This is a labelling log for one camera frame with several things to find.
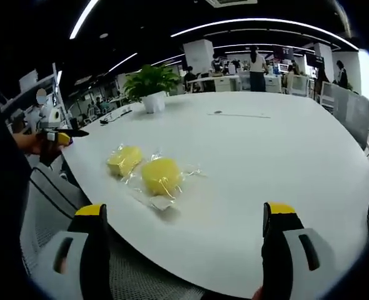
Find green potted plant white pot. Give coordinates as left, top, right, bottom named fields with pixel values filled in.
left=123, top=64, right=181, bottom=114

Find long ceiling light strip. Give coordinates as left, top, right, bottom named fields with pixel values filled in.
left=171, top=17, right=360, bottom=51

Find short ceiling light strip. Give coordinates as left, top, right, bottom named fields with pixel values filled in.
left=69, top=0, right=100, bottom=41

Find grey mesh office chair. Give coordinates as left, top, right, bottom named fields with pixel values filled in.
left=18, top=165, right=206, bottom=300

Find yellow cake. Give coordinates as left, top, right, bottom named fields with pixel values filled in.
left=131, top=151, right=208, bottom=212

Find person's left hand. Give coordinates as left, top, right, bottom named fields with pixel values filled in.
left=14, top=131, right=45, bottom=156

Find white counter desk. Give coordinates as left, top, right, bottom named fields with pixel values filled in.
left=187, top=74, right=251, bottom=93

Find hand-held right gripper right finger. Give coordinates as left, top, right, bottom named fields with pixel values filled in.
left=261, top=202, right=340, bottom=300

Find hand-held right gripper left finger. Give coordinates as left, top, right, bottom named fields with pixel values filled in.
left=27, top=203, right=112, bottom=300

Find grey desk partition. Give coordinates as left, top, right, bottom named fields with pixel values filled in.
left=330, top=83, right=369, bottom=151

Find black cable on table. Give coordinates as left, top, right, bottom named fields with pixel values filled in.
left=99, top=107, right=133, bottom=125

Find white office chair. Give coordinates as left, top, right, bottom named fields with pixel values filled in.
left=316, top=80, right=338, bottom=109

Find table cable slot cover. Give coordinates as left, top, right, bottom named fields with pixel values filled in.
left=206, top=110, right=271, bottom=119

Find square yellow silicone block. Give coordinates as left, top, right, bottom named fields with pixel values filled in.
left=105, top=142, right=144, bottom=179

